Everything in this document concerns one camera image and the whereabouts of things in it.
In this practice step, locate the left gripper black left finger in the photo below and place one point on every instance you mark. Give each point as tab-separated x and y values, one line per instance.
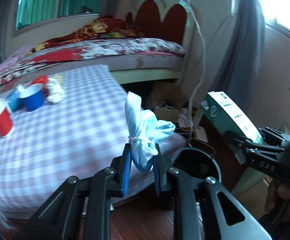
125	174

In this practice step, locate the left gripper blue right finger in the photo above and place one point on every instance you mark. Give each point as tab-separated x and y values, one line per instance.
156	171

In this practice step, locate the green white milk carton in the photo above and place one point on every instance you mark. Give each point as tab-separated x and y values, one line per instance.
225	115

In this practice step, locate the red paper cup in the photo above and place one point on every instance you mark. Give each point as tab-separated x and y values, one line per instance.
6	124

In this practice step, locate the black trash bin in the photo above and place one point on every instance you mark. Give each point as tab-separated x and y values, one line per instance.
198	164

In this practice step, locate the right hand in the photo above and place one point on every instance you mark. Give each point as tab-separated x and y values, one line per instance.
277	191

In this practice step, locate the white router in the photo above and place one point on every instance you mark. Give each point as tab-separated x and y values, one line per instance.
183	121

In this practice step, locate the purple checkered tablecloth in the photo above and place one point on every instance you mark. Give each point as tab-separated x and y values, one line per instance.
76	137

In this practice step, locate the grey blue curtain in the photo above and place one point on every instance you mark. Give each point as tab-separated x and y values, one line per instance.
242	60

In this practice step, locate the bed with floral sheet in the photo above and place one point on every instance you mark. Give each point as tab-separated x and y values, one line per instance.
86	50

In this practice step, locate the white crumpled tissue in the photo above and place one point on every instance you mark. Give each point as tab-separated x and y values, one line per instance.
55	90

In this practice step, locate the blue paper cup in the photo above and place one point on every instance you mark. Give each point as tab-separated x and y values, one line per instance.
32	97

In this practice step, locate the red crumpled wrapper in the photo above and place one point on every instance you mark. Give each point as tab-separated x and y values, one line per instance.
41	80

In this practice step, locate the red heart headboard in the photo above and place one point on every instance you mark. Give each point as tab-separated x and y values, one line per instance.
153	24

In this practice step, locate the red patterned blanket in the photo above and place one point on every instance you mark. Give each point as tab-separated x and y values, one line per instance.
102	28

